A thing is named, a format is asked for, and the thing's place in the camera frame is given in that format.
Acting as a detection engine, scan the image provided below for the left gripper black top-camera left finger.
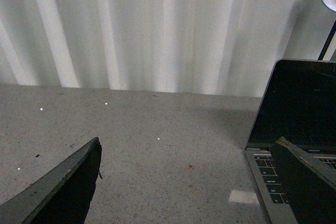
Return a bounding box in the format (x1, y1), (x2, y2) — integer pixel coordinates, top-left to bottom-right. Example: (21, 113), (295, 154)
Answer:
(1, 137), (102, 223)

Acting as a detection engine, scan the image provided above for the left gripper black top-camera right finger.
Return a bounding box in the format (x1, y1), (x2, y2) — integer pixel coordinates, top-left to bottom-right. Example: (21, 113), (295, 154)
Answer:
(270, 137), (335, 223)

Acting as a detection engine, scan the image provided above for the silver laptop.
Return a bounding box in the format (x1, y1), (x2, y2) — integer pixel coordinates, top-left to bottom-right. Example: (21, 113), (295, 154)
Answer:
(245, 59), (335, 223)

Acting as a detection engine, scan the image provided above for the white tape patch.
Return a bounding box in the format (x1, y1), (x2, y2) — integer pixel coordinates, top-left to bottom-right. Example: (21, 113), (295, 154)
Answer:
(228, 190), (259, 204)

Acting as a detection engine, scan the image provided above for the white curtain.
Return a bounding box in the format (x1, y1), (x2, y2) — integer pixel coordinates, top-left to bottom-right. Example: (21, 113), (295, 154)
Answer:
(1, 0), (335, 97)

